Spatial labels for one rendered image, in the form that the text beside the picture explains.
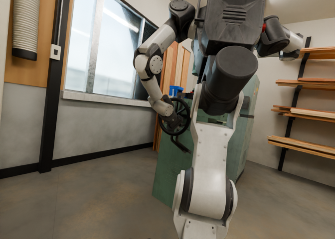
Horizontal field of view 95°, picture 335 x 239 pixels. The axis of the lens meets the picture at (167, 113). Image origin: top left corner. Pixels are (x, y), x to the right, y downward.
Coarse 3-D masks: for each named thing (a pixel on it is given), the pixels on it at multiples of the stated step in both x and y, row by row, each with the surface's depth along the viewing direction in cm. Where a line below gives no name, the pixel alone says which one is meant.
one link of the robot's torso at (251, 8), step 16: (208, 0) 56; (224, 0) 55; (240, 0) 55; (256, 0) 54; (208, 16) 55; (224, 16) 54; (240, 16) 54; (256, 16) 53; (192, 32) 72; (208, 32) 54; (224, 32) 53; (240, 32) 53; (256, 32) 52; (192, 48) 79; (208, 48) 57
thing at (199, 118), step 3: (183, 114) 130; (198, 117) 122; (201, 117) 120; (204, 117) 119; (198, 120) 122; (201, 120) 120; (204, 120) 119; (207, 120) 117; (210, 120) 122; (213, 120) 127; (216, 120) 133
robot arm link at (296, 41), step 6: (294, 36) 75; (300, 36) 81; (294, 42) 77; (300, 42) 79; (288, 48) 79; (294, 48) 80; (300, 48) 82; (288, 54) 84; (294, 54) 83; (282, 60) 92; (288, 60) 91
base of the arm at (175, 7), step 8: (176, 0) 70; (184, 0) 70; (168, 8) 70; (176, 8) 67; (184, 8) 68; (192, 8) 69; (176, 16) 68; (184, 16) 68; (192, 16) 71; (176, 24) 71; (184, 24) 71; (184, 32) 74; (176, 40) 78
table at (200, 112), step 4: (184, 112) 118; (200, 112) 121; (204, 112) 119; (200, 116) 121; (204, 116) 119; (208, 116) 117; (212, 116) 115; (216, 116) 113; (220, 116) 112; (224, 116) 119
